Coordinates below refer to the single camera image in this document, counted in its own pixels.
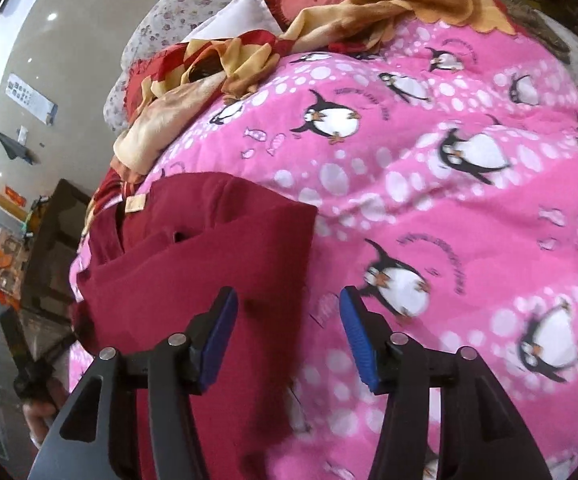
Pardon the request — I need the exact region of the floral bedding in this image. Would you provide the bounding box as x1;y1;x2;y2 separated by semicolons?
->
103;0;430;134

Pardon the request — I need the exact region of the green and yellow object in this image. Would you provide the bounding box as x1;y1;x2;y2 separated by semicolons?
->
23;194;50;242

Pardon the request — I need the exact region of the person's left hand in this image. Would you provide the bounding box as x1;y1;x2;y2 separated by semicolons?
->
23;381;72;455

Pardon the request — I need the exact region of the dark wooden cabinet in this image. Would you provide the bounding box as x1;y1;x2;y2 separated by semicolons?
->
21;178;96;322

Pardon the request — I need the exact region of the white wall poster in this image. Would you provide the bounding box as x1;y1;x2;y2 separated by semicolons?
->
6;73;59;126

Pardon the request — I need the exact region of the red wall label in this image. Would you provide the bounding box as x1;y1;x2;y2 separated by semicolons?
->
4;185;28;209

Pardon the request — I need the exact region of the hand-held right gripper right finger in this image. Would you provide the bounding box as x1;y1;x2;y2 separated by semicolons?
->
339;285;552;480

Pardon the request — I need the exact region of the black wall shelf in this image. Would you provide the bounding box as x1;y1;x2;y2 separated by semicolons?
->
0;130;36;166

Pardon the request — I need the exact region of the orange box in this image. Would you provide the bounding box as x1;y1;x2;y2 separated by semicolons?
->
0;227;32;297

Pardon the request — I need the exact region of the dark red garment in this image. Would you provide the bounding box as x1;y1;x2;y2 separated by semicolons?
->
71;171;320;480

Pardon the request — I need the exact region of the orange and red blanket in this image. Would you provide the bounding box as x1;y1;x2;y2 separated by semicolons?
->
81;0;517;235

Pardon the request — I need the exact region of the pink penguin printed blanket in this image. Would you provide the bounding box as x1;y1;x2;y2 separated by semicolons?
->
66;22;578;480

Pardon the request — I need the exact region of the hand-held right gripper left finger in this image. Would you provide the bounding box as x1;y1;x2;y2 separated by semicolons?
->
29;286;240;480

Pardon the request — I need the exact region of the white pillow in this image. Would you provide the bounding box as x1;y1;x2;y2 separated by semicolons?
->
184;0;282;44

